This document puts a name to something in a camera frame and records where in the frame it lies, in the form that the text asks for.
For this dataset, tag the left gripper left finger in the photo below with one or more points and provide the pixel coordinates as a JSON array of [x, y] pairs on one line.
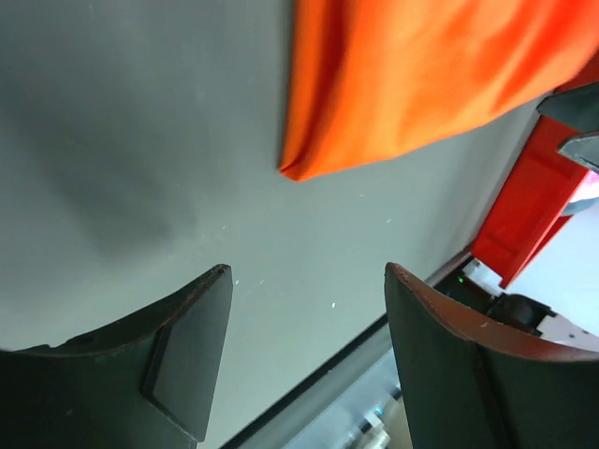
[[146, 380]]

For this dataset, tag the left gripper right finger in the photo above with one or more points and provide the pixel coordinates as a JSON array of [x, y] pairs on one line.
[[469, 381]]

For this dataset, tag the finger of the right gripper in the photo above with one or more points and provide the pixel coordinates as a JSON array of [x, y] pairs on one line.
[[582, 149], [577, 108]]

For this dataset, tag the orange t shirt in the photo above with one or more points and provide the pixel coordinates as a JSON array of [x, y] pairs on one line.
[[374, 80]]

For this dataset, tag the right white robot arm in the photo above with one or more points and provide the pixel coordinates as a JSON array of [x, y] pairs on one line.
[[528, 315]]

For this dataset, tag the pink t shirt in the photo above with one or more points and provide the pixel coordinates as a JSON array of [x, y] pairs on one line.
[[591, 179]]

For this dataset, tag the dark slate t shirt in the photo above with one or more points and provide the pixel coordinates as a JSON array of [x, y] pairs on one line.
[[575, 207]]

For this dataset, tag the red plastic bin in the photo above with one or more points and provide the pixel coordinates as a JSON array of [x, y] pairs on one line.
[[527, 213]]

